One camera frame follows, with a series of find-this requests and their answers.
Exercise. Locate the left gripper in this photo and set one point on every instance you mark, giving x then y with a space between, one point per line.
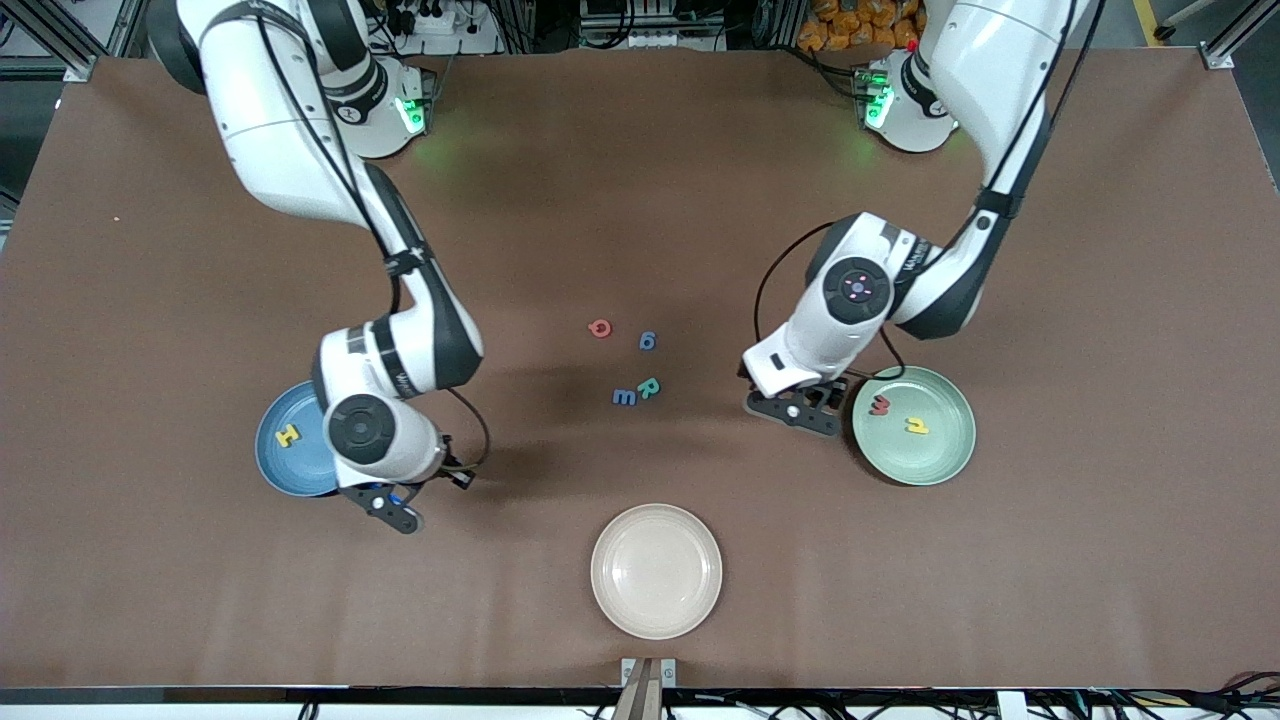
838 389

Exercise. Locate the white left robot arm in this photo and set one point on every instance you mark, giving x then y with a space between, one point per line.
990 80

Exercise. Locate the aluminium frame profile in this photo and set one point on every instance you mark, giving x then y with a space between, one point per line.
80 65
1220 55

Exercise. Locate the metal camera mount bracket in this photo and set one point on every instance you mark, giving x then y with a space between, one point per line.
648 690

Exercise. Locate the yellow lowercase foam letter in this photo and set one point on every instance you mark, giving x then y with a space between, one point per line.
916 427

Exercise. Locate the blue lowercase foam letter m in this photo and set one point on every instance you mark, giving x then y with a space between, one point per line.
624 398

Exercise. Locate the black table edge rail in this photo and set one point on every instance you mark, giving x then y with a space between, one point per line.
400 694

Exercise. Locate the bag of orange fruit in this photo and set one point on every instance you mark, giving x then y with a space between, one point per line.
850 25

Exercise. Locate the green plate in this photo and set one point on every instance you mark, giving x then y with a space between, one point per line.
930 460

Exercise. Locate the beige plate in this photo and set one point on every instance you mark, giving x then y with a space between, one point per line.
655 571

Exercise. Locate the red foam letter Q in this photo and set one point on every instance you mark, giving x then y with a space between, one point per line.
592 330

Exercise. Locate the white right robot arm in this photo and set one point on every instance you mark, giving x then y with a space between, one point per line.
270 130

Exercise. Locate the teal foam letter R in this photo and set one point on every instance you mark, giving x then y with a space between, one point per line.
648 388

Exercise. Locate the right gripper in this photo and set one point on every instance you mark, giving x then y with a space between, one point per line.
447 470

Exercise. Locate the red foam letter w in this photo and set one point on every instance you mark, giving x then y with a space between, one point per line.
880 406

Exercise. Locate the white power strip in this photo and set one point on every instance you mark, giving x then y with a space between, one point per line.
450 22

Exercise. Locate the blue plate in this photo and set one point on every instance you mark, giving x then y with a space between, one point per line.
285 470

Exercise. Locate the background equipment rack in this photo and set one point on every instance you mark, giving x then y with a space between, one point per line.
650 25

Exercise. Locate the yellow foam letter H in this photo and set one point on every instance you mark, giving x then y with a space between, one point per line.
288 435

